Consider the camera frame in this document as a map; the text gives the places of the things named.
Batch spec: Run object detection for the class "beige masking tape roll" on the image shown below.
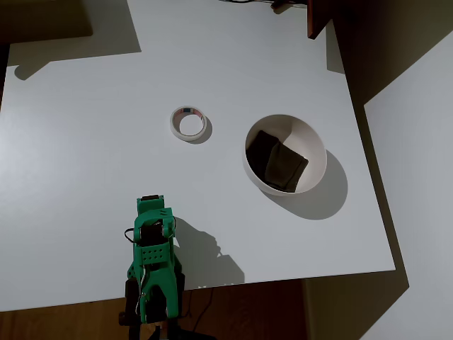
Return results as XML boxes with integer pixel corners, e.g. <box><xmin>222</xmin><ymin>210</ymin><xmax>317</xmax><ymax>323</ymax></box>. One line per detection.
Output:
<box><xmin>169</xmin><ymin>105</ymin><xmax>208</xmax><ymax>144</ymax></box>

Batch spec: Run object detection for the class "dark folded cloth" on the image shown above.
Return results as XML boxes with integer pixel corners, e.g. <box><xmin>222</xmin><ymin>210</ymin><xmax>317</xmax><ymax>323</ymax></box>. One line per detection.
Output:
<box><xmin>245</xmin><ymin>130</ymin><xmax>310</xmax><ymax>194</ymax></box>

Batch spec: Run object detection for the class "white round bowl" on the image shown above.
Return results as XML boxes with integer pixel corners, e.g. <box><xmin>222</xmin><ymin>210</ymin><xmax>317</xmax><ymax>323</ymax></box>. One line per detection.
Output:
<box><xmin>241</xmin><ymin>113</ymin><xmax>328</xmax><ymax>196</ymax></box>

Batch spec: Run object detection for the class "dark flat furniture panel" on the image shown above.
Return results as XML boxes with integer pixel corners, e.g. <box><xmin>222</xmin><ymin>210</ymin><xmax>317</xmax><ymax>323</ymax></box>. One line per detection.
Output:
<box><xmin>0</xmin><ymin>0</ymin><xmax>95</xmax><ymax>45</ymax></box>

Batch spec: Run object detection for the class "brown wooden furniture panel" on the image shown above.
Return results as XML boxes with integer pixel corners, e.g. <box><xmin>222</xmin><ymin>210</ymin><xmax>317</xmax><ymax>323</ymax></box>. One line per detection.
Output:
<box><xmin>306</xmin><ymin>0</ymin><xmax>336</xmax><ymax>40</ymax></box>

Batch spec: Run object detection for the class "black cable with plug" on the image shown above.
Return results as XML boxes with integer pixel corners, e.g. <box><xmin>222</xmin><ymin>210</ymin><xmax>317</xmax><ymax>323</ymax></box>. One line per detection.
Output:
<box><xmin>218</xmin><ymin>0</ymin><xmax>309</xmax><ymax>11</ymax></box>

